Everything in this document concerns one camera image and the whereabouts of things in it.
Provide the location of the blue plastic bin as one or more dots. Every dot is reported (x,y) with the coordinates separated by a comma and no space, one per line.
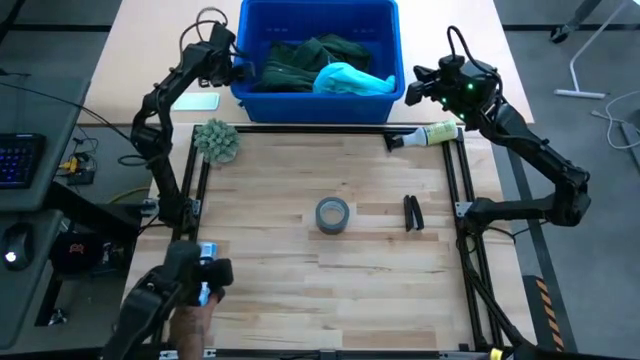
(320,107)

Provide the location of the black computer mouse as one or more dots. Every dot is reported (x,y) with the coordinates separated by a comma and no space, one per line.
(17,245)

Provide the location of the small electronics board yellow plug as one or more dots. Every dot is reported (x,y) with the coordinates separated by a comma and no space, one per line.
(75,165)

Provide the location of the black aluminium table frame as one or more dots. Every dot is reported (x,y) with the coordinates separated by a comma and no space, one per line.
(310,129)

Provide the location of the white phone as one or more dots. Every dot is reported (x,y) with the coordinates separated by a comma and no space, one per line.
(195,101)

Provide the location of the black chair base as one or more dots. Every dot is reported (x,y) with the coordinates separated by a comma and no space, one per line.
(562,34)

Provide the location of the green succulent plant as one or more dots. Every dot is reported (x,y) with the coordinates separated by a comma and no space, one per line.
(216,141)

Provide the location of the grey duct tape roll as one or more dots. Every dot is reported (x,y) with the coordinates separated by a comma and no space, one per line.
(322,225)

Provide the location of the person's hand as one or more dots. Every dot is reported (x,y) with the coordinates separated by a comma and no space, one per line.
(190,325)

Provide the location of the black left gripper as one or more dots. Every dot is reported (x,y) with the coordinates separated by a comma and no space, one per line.
(220,60)

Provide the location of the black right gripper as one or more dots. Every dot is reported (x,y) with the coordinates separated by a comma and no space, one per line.
(465,85)

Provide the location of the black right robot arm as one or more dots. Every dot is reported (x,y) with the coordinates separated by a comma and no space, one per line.
(540,160)

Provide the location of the black stapler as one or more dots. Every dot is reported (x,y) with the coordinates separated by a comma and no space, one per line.
(413,214)

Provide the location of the black yellow-striped floor plate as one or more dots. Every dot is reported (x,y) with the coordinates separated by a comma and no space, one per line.
(545,300)

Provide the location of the grey side desk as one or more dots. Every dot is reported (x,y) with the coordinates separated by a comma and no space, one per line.
(30,105)

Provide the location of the white floor stand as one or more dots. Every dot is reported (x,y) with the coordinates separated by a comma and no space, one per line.
(580,93)

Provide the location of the person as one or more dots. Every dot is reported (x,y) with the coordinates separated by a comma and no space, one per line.
(145,305)

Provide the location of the turquoise shirt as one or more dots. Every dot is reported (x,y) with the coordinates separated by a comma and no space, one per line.
(350,80)

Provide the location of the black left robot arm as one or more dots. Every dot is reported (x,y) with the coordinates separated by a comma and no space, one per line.
(150,135)

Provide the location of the black keyboard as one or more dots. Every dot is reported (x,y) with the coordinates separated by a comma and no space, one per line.
(20,160)

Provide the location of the blue toothpaste tube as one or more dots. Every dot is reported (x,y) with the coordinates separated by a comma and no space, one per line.
(207,250)

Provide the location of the black cap red logo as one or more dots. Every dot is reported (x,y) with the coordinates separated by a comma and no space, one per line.
(75,252)

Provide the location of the dark green buttoned knit shirt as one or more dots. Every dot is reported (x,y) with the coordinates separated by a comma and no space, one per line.
(345,50)

